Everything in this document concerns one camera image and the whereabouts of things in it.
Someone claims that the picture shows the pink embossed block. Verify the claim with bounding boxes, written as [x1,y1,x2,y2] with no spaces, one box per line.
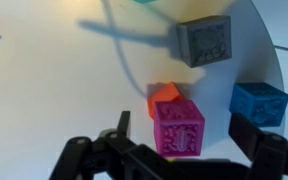
[153,99,206,158]

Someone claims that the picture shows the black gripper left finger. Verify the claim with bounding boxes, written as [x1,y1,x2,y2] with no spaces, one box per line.
[48,110,142,180]

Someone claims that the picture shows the orange block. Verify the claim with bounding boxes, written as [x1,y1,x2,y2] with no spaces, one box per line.
[146,81,186,120]

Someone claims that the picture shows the blue embossed block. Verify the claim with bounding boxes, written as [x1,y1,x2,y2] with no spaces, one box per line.
[229,82,288,128]

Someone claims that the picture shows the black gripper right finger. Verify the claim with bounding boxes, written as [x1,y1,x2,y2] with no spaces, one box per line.
[228,112,288,180]

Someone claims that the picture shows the grey embossed block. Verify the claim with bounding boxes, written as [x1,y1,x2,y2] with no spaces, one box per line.
[176,14,233,69]

